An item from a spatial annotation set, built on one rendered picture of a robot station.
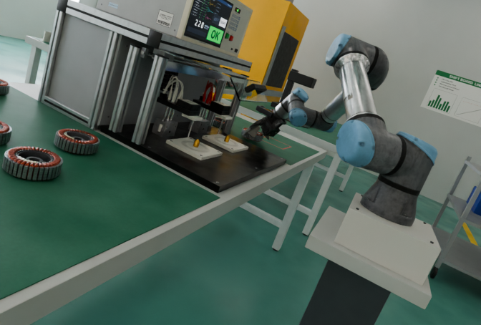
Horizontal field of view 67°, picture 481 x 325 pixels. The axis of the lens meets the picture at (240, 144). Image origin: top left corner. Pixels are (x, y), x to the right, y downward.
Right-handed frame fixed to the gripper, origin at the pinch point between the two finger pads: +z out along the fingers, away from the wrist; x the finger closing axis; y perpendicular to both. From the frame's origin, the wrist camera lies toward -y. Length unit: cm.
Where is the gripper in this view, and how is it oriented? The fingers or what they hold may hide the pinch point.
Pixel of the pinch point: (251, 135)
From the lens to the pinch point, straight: 182.4
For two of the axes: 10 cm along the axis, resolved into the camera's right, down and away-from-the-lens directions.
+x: 6.7, 0.7, 7.4
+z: -6.3, 5.8, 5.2
